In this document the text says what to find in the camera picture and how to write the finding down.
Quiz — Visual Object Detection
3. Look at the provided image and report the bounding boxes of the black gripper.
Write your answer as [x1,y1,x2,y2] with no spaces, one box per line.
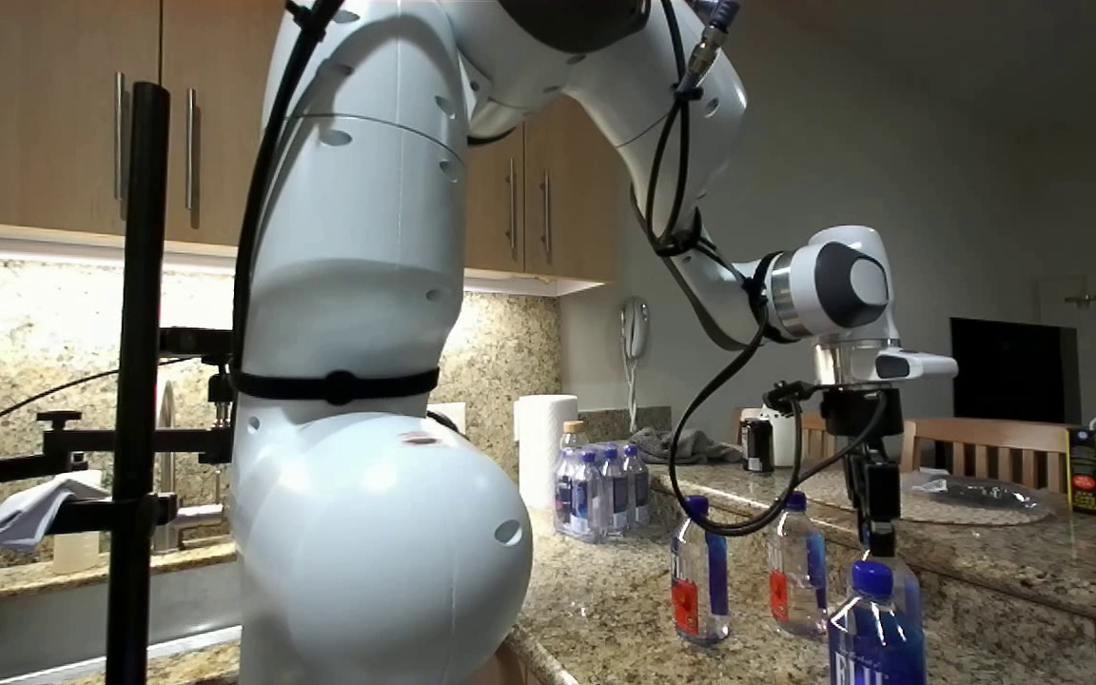
[821,381,906,565]

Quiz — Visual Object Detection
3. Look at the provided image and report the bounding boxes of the Fiji water bottle blue cap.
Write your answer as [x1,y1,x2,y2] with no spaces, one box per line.
[826,561,929,685]
[669,490,734,649]
[768,486,830,640]
[852,530,929,622]

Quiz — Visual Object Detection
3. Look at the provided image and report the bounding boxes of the wrapped pack of water bottles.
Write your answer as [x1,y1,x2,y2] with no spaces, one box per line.
[557,419,655,546]

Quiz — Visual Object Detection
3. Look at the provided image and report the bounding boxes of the round woven placemat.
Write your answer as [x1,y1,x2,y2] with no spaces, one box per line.
[784,465,1060,530]

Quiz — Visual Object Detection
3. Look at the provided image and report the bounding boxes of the wooden dining chair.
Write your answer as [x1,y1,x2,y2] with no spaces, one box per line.
[797,409,830,472]
[897,414,1073,500]

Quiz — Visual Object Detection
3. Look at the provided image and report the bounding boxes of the grey cloth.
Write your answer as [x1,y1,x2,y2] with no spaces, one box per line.
[628,426,750,470]

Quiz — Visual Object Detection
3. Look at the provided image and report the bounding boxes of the dark window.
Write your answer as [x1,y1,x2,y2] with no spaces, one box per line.
[948,318,1084,431]

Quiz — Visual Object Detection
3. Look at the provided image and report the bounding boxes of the black orange juice carton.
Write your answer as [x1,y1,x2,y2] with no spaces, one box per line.
[1067,399,1096,522]

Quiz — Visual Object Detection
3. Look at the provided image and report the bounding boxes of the white paper towel roll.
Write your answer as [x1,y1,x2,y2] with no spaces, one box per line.
[510,391,584,538]

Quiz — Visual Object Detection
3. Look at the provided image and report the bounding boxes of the black tripod pole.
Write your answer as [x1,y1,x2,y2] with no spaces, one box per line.
[103,80,177,685]

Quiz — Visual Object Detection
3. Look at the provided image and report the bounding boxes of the stainless steel sink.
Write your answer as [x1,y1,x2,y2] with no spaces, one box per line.
[0,557,246,685]

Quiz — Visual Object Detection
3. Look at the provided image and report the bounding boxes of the white crumpled cloth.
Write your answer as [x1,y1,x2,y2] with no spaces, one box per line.
[0,470,109,552]

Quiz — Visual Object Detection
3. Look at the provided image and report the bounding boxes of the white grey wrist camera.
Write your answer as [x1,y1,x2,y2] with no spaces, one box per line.
[867,349,962,384]

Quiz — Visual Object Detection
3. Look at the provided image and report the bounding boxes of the white wall intercom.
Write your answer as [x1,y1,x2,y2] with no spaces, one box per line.
[613,294,655,413]

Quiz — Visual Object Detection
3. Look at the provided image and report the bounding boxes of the black velcro strap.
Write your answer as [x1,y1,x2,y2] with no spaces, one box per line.
[227,362,444,413]

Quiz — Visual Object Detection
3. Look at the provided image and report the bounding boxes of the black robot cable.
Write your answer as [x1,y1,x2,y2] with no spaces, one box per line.
[232,0,896,546]

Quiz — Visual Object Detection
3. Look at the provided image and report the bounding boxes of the metal cabinet handle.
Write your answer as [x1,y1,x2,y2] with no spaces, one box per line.
[109,70,131,206]
[186,89,207,237]

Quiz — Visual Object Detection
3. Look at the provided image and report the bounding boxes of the thin black camera cable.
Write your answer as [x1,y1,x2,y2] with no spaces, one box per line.
[0,365,123,445]

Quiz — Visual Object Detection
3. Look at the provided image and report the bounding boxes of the wooden wall cabinets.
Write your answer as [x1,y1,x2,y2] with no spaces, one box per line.
[0,0,617,302]

